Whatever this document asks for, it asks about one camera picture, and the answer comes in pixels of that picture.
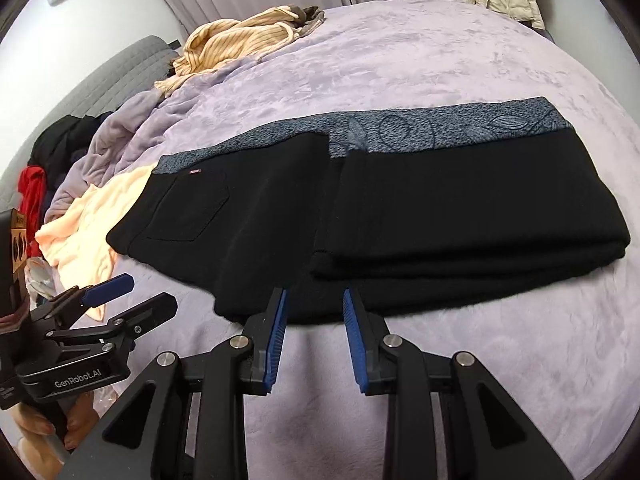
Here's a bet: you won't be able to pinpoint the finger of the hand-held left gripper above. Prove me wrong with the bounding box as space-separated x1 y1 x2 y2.
32 274 135 324
45 292 179 357

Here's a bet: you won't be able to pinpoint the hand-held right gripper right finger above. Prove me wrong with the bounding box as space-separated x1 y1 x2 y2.
341 287 576 480

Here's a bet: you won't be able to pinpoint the crumpled lavender fleece blanket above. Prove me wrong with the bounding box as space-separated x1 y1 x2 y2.
44 57 261 226

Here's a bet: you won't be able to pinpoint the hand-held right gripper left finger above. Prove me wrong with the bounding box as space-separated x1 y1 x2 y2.
57 287 290 480

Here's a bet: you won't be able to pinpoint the person's left hand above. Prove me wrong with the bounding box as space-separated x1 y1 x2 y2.
10 391 99 453

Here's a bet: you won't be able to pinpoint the peach fleece blanket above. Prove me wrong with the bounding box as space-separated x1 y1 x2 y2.
35 165 153 323

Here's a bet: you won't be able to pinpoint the lavender bed cover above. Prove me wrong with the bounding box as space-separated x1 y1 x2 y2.
30 0 640 480

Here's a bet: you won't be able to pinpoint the yellow striped garment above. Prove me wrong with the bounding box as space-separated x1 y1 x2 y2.
155 6 301 96

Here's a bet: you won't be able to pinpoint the clear plastic bag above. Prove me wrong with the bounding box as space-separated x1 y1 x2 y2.
25 257 61 306

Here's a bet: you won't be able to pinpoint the grey-brown garment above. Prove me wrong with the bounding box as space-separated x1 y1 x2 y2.
285 5 326 37

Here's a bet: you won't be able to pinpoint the red garment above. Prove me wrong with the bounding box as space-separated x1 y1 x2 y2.
18 166 48 232

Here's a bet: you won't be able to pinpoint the pile of black clothes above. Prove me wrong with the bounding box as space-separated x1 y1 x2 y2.
27 115 108 181

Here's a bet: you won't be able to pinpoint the black pants with patterned lining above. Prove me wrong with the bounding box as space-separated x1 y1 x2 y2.
106 96 631 326

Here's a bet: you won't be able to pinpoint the grey padded headboard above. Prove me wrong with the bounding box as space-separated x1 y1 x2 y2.
0 35 181 191

